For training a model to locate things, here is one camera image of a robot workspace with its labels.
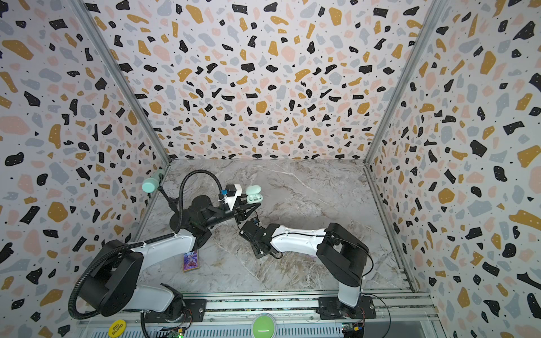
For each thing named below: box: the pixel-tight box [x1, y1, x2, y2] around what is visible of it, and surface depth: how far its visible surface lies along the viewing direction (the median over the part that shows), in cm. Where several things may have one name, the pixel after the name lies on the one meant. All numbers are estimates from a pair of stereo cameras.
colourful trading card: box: [183, 249, 200, 273], surface depth 85 cm
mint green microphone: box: [141, 168, 166, 193], surface depth 68 cm
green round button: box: [251, 312, 277, 338], surface depth 72 cm
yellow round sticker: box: [107, 319, 127, 338], surface depth 71 cm
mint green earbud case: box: [245, 184, 264, 204], surface depth 77 cm
